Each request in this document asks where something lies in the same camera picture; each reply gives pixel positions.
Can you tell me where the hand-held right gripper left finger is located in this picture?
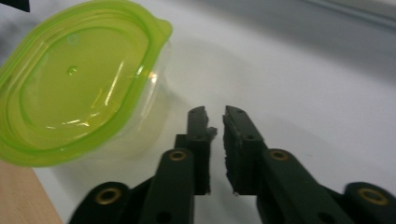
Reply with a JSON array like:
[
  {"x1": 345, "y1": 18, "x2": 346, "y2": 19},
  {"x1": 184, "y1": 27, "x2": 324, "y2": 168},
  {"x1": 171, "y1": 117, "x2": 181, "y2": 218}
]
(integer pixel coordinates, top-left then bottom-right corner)
[{"x1": 139, "y1": 105, "x2": 219, "y2": 224}]

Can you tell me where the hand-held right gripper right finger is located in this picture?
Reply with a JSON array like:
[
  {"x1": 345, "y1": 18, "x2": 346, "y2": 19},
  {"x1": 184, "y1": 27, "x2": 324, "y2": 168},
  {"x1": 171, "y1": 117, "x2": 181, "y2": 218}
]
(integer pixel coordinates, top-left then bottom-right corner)
[{"x1": 221, "y1": 105, "x2": 357, "y2": 224}]

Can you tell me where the green-lidded round plastic container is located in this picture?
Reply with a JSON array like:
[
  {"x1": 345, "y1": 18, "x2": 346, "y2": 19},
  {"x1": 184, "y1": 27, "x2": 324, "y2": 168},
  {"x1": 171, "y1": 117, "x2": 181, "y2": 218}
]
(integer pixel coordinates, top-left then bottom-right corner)
[{"x1": 0, "y1": 0, "x2": 174, "y2": 169}]

